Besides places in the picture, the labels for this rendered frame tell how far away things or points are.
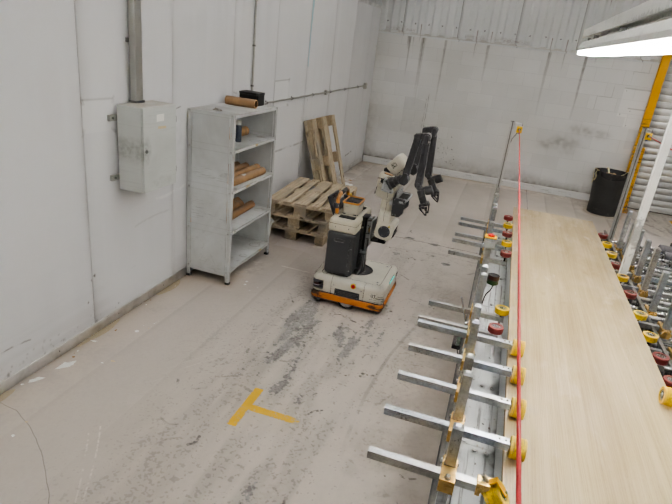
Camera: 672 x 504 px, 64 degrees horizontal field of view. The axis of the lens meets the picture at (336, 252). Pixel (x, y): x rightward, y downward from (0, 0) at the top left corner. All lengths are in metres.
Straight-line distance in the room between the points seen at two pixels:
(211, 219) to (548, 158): 7.12
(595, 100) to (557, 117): 0.64
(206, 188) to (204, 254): 0.63
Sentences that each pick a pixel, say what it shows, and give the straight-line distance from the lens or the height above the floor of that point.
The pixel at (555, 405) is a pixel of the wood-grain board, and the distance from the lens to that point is 2.54.
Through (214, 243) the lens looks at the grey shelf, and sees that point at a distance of 5.01.
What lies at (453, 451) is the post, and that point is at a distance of 1.91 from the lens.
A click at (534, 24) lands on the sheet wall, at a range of 10.47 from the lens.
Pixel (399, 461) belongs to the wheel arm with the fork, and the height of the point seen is 0.96.
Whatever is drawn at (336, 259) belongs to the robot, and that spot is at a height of 0.44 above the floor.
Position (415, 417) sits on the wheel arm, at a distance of 2.12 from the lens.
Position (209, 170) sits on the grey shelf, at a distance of 4.83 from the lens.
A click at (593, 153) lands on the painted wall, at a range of 10.64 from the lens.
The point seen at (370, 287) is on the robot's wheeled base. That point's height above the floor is 0.27.
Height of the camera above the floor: 2.24
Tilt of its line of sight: 22 degrees down
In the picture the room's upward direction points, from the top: 7 degrees clockwise
